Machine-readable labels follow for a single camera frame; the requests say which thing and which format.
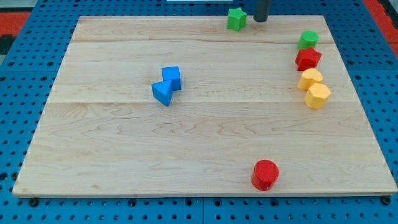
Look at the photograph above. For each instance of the green star block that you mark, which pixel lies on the green star block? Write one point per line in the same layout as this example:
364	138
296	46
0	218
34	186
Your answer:
236	19

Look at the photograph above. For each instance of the red cylinder block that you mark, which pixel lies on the red cylinder block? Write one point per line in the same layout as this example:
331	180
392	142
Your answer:
264	175

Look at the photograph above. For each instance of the yellow hexagon block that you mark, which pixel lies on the yellow hexagon block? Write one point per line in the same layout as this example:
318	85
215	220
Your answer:
317	96

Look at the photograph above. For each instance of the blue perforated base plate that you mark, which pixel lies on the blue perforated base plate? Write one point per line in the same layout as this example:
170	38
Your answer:
30	67

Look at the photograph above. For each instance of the yellow heart block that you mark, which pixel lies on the yellow heart block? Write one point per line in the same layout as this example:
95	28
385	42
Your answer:
308	78

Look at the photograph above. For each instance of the blue triangle block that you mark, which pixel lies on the blue triangle block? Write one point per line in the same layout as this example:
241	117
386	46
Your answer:
162	91

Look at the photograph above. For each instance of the red star block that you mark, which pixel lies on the red star block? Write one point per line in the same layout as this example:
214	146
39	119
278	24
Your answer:
307	58

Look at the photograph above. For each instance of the green cylinder block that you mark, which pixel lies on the green cylinder block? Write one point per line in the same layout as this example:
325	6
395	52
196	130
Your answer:
308	39

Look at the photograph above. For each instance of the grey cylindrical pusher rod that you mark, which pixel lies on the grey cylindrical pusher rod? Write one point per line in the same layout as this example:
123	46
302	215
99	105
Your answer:
261	10

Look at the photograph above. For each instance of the wooden board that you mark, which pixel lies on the wooden board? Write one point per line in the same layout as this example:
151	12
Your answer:
102	134

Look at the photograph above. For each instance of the blue cube block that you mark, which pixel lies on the blue cube block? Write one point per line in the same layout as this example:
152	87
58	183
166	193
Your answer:
172	74

